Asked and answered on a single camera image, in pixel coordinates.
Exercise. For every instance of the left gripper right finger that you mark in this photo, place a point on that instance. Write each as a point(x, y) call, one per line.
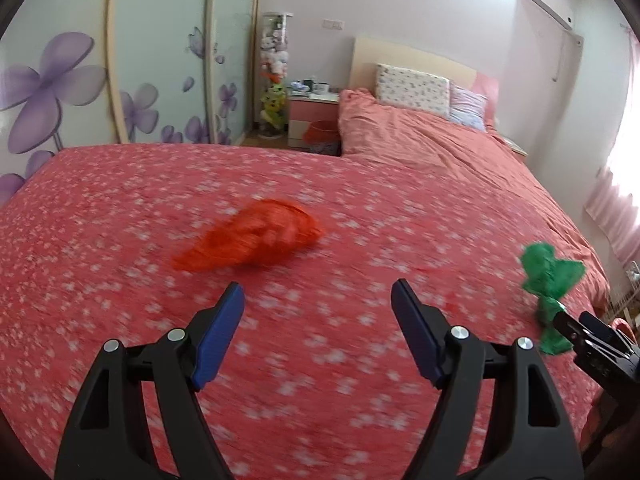
point(498, 415)

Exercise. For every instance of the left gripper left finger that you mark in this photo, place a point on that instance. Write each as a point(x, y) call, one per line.
point(137, 416)

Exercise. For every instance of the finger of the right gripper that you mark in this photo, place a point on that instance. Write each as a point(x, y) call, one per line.
point(582, 334)
point(609, 335)

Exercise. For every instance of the green plastic bag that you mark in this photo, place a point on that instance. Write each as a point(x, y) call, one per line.
point(549, 279)

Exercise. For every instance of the pink window curtain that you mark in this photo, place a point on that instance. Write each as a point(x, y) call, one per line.
point(614, 201)

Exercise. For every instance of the red floral bedspread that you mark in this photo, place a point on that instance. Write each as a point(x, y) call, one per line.
point(318, 382)

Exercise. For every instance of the small red crumpled bag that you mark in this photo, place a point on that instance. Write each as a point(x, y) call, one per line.
point(264, 233)

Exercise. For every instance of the pink striped pillow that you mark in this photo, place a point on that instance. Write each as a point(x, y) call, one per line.
point(467, 108)

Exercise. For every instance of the salmon duvet bed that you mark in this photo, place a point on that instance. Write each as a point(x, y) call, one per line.
point(422, 141)

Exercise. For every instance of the white floral pillow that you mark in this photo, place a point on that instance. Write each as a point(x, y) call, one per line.
point(402, 87)

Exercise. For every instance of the red bedside waste bin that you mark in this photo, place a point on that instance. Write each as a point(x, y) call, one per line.
point(323, 137)

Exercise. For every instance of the pink bedside table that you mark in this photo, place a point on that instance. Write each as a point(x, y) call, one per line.
point(303, 109)

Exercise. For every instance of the beige pink headboard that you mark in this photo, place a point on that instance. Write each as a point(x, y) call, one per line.
point(368, 52)

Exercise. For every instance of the sliding wardrobe with flowers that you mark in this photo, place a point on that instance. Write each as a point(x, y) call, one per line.
point(91, 72)

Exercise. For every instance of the plush toy display tube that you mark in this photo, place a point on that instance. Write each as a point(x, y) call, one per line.
point(273, 70)

